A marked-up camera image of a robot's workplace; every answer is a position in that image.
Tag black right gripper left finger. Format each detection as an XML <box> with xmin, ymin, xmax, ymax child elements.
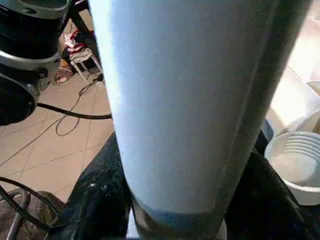
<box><xmin>47</xmin><ymin>131</ymin><xmax>135</xmax><ymax>240</ymax></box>

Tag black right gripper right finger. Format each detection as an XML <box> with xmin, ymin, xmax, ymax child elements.
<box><xmin>222</xmin><ymin>147</ymin><xmax>320</xmax><ymax>240</ymax></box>

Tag white plastic table top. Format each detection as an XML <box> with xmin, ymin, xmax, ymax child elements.
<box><xmin>262</xmin><ymin>20</ymin><xmax>320</xmax><ymax>207</ymax></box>

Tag white plastic table leg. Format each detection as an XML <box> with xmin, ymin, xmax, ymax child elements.
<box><xmin>87</xmin><ymin>0</ymin><xmax>320</xmax><ymax>240</ymax></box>

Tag small white stool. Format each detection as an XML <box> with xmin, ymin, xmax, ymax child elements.
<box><xmin>61</xmin><ymin>30</ymin><xmax>105</xmax><ymax>83</ymax></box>

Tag grey metal tube frame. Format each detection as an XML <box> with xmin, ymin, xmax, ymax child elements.
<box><xmin>0</xmin><ymin>187</ymin><xmax>32</xmax><ymax>240</ymax></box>

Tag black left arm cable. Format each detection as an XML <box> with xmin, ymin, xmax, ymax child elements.
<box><xmin>36</xmin><ymin>101</ymin><xmax>114</xmax><ymax>121</ymax></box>

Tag thin black floor cable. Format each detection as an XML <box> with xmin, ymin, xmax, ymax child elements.
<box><xmin>54</xmin><ymin>74</ymin><xmax>105</xmax><ymax>138</ymax></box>

